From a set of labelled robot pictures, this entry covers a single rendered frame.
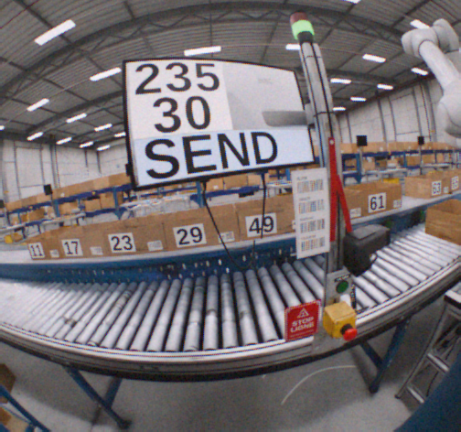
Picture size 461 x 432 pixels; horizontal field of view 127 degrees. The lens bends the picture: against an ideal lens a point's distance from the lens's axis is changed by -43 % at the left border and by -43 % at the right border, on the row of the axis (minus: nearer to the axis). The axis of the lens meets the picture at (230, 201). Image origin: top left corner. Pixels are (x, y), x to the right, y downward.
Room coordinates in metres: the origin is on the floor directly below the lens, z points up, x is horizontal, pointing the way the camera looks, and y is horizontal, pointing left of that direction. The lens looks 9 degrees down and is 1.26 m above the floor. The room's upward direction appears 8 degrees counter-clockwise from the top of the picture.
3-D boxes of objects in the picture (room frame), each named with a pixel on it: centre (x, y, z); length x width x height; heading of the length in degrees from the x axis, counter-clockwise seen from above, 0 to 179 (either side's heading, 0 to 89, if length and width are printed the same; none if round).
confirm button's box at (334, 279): (0.39, -0.25, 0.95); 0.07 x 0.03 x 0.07; 92
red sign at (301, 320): (0.40, -0.18, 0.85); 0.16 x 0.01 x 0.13; 92
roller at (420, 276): (0.72, -0.77, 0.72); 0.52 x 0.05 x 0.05; 2
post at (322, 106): (0.42, -0.24, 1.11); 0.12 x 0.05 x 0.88; 92
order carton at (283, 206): (1.15, -0.22, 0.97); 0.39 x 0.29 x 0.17; 92
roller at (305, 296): (0.70, -0.25, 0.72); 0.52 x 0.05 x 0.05; 2
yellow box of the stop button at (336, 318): (0.37, -0.28, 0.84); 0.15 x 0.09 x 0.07; 92
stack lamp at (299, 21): (0.43, -0.24, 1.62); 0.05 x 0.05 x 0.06
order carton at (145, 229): (1.12, 0.57, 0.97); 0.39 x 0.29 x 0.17; 92
